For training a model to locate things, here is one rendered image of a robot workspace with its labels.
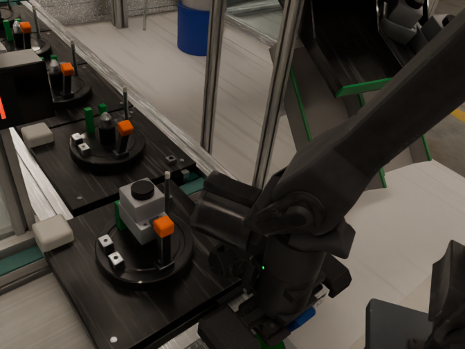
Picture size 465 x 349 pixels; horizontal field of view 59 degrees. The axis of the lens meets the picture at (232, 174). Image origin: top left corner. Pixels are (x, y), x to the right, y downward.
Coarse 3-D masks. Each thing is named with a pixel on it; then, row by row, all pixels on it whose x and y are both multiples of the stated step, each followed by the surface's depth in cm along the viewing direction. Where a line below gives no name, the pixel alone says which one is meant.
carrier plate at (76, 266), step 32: (96, 224) 63; (64, 256) 58; (64, 288) 54; (96, 288) 55; (160, 288) 56; (192, 288) 56; (224, 288) 57; (96, 320) 51; (128, 320) 52; (160, 320) 52
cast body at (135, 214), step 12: (144, 180) 54; (120, 192) 53; (132, 192) 52; (144, 192) 52; (156, 192) 54; (120, 204) 55; (132, 204) 52; (144, 204) 52; (156, 204) 53; (120, 216) 57; (132, 216) 53; (144, 216) 53; (168, 216) 55; (132, 228) 54; (144, 228) 53; (144, 240) 54
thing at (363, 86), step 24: (312, 0) 66; (336, 0) 68; (360, 0) 65; (312, 24) 58; (336, 24) 65; (360, 24) 66; (312, 48) 59; (336, 48) 62; (360, 48) 64; (384, 48) 63; (336, 72) 60; (360, 72) 61; (384, 72) 63; (336, 96) 57
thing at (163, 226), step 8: (152, 224) 52; (160, 224) 50; (168, 224) 51; (160, 232) 50; (168, 232) 51; (160, 240) 52; (168, 240) 53; (160, 248) 53; (168, 248) 54; (160, 256) 54; (168, 256) 55
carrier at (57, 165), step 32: (32, 128) 77; (64, 128) 82; (96, 128) 80; (64, 160) 74; (96, 160) 72; (128, 160) 74; (160, 160) 77; (192, 160) 78; (64, 192) 68; (96, 192) 69
